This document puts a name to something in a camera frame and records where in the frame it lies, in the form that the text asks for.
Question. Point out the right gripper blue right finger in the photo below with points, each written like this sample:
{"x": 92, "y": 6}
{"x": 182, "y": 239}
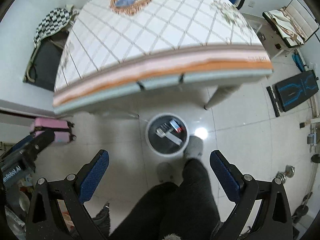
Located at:
{"x": 233, "y": 182}

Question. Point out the white Doctor toothpaste box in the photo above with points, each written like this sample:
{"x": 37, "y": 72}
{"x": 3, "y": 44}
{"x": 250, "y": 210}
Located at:
{"x": 165, "y": 131}

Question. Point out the white round trash bin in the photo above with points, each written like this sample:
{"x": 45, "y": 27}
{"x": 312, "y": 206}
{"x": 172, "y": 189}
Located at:
{"x": 163, "y": 146}

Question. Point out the grey right slipper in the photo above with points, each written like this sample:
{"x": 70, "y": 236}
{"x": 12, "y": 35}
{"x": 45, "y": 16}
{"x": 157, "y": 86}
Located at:
{"x": 194, "y": 149}

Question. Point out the floral grid tablecloth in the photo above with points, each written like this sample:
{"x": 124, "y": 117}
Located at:
{"x": 113, "y": 52}

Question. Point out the metal dumbbell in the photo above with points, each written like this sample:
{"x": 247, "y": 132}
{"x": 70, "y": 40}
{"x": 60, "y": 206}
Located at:
{"x": 288, "y": 173}

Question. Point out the blue white small box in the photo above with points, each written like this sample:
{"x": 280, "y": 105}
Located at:
{"x": 178, "y": 128}

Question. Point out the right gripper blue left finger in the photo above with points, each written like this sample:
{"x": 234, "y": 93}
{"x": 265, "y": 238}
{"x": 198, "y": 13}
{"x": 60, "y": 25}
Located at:
{"x": 84, "y": 184}

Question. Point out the pink suitcase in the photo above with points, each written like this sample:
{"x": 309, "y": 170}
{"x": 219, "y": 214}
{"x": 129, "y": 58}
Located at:
{"x": 62, "y": 129}

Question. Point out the grey left slipper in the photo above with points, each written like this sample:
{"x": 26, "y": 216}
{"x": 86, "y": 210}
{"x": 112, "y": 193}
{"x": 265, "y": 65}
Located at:
{"x": 165, "y": 172}

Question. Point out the black blue exercise bench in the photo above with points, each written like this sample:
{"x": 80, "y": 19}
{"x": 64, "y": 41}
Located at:
{"x": 291, "y": 92}

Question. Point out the white cushioned chair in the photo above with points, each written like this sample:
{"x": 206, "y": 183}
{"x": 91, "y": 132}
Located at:
{"x": 293, "y": 23}

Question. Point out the checkered black white cloth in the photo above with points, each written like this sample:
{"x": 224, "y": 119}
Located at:
{"x": 54, "y": 22}

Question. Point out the grey slipper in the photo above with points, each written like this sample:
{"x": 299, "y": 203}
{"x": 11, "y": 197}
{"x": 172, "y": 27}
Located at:
{"x": 165, "y": 172}
{"x": 194, "y": 149}

